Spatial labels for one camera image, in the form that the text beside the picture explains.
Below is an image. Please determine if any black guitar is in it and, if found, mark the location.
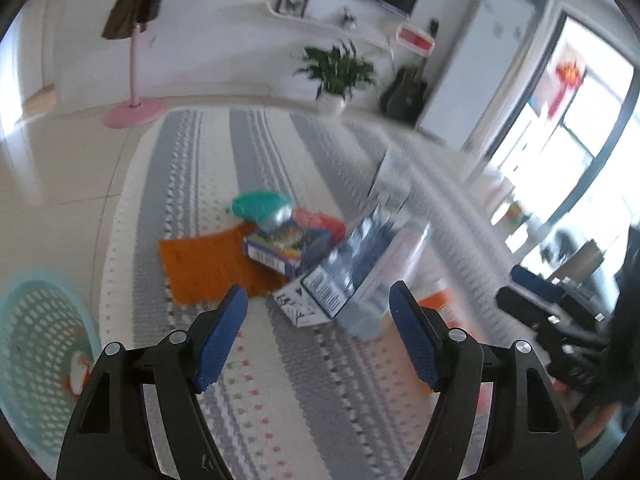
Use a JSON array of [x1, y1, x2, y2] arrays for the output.
[[380, 57, 431, 127]]

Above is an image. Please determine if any silver foil bag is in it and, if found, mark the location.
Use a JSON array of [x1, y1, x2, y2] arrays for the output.
[[255, 205, 297, 233]]

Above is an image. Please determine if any brown cardboard box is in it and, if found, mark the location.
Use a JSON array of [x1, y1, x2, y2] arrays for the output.
[[555, 240, 603, 281]]

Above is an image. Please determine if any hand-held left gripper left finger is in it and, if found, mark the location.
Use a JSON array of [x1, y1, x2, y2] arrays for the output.
[[56, 285, 248, 480]]

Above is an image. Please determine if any grey white striped rug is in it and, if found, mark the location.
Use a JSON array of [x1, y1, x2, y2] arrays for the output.
[[97, 107, 506, 480]]

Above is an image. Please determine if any white plant pot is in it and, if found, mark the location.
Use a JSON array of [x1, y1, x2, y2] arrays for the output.
[[316, 91, 348, 116]]

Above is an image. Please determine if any clear plastic bottle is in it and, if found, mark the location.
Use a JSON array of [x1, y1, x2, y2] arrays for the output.
[[340, 222, 432, 340]]

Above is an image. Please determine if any blue printed box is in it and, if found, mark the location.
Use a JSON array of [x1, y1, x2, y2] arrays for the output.
[[243, 225, 333, 276]]

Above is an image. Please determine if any white carton box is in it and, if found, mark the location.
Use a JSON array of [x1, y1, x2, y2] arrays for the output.
[[273, 210, 401, 330]]

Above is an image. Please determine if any white refrigerator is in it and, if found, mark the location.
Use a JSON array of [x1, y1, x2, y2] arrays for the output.
[[417, 0, 538, 148]]

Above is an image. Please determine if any teal plastic basket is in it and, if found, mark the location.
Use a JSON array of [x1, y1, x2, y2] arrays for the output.
[[0, 267, 103, 466]]

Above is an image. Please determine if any red hanging decoration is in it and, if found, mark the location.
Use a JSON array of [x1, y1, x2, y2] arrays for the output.
[[547, 60, 587, 118]]

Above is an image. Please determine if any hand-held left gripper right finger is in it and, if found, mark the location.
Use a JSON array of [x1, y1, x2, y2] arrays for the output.
[[389, 281, 585, 480]]

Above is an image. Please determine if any dark hanging bag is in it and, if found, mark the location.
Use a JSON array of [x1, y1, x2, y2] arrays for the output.
[[132, 0, 171, 24]]

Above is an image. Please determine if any orange stool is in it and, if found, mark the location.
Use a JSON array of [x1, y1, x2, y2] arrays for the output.
[[572, 400, 628, 450]]

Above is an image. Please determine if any red white board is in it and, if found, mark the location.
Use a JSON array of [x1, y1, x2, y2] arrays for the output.
[[396, 21, 436, 56]]

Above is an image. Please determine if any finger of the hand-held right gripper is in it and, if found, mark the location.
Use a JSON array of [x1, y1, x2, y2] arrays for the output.
[[510, 265, 568, 296], [495, 285, 553, 333]]

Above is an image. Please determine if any red white wrapper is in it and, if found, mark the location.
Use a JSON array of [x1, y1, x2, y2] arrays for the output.
[[64, 352, 96, 398]]

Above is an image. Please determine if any brown hanging bag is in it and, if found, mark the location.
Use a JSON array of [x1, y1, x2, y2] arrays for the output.
[[101, 0, 147, 41]]

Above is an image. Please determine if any green houseplant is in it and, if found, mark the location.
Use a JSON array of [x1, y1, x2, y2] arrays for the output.
[[292, 40, 378, 101]]

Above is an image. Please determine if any pink coat stand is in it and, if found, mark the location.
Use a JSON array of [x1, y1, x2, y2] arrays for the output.
[[103, 0, 166, 129]]

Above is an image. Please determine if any red snack packet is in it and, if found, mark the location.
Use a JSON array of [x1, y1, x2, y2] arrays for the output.
[[295, 208, 346, 242]]

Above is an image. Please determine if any orange cloth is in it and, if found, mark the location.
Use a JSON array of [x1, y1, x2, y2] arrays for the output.
[[158, 224, 291, 306]]

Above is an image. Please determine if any white wall shelf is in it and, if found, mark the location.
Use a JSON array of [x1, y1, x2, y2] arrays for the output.
[[262, 0, 396, 52]]

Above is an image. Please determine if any teal snack bag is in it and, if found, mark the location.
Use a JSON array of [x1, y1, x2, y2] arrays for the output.
[[227, 191, 293, 222]]

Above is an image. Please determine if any glass door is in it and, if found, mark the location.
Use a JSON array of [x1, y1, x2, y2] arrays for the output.
[[487, 10, 640, 271]]

